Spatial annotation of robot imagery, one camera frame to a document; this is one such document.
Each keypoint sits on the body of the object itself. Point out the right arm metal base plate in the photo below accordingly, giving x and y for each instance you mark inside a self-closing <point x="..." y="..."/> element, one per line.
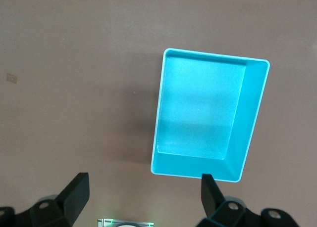
<point x="104" y="223"/>

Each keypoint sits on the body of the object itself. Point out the turquoise plastic bin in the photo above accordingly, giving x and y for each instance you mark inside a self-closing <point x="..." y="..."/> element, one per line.
<point x="200" y="108"/>

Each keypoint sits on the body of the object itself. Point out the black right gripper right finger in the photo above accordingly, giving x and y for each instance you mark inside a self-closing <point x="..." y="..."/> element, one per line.
<point x="213" y="202"/>

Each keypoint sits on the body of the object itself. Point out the small brown tape square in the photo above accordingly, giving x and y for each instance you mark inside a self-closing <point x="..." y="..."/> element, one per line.
<point x="12" y="78"/>

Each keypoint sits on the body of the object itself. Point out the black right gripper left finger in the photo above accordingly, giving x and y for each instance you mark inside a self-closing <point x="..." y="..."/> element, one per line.
<point x="74" y="197"/>

